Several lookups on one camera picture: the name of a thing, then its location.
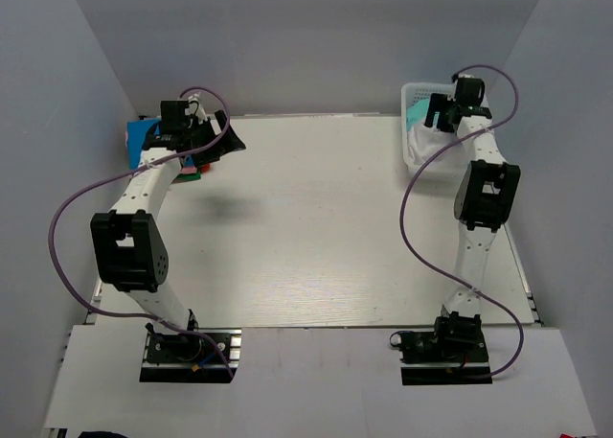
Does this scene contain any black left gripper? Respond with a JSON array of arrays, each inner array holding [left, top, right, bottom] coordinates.
[[185, 110, 245, 168]]

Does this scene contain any white t shirt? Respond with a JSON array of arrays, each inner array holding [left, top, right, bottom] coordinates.
[[404, 121, 466, 168]]

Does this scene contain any teal t shirt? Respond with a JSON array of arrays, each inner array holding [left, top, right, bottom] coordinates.
[[402, 99, 430, 135]]

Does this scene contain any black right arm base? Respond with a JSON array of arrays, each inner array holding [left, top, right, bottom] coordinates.
[[389, 311, 492, 386]]

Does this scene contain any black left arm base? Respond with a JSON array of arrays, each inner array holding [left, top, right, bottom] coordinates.
[[139, 329, 242, 384]]

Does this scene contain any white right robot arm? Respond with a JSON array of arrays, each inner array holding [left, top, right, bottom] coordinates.
[[425, 74, 521, 319]]

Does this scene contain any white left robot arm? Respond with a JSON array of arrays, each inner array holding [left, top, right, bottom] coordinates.
[[90, 98, 246, 360]]

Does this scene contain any green folded t shirt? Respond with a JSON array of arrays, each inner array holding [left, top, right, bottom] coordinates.
[[173, 173, 201, 183]]

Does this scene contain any white plastic basket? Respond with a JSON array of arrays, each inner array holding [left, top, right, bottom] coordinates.
[[401, 82, 495, 183]]

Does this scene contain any blue folded t shirt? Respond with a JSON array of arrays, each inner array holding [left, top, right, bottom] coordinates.
[[125, 118, 159, 170]]

